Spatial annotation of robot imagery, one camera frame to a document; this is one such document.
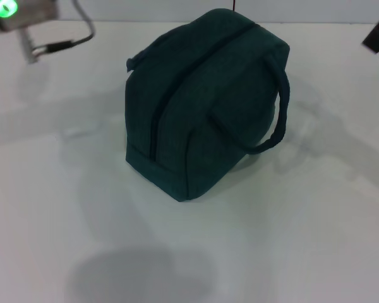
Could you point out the teal fabric lunch bag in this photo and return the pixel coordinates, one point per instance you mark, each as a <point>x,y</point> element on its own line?
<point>208,110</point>

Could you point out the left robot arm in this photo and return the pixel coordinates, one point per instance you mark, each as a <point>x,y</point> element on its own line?
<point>15,12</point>

